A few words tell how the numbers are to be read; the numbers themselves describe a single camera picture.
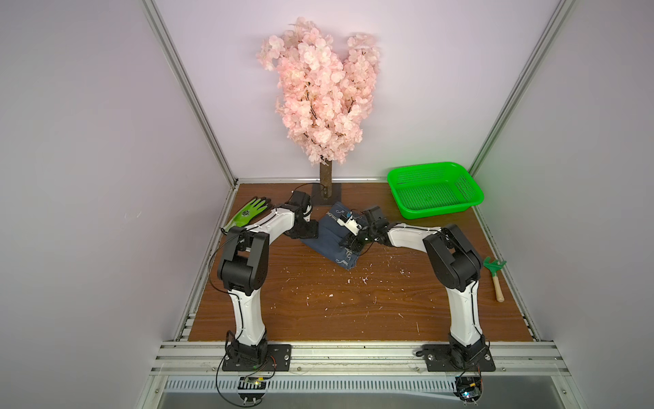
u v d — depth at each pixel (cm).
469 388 70
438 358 72
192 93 88
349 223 90
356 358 74
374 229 81
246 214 107
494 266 92
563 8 70
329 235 98
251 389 72
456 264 54
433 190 106
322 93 67
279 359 73
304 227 84
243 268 52
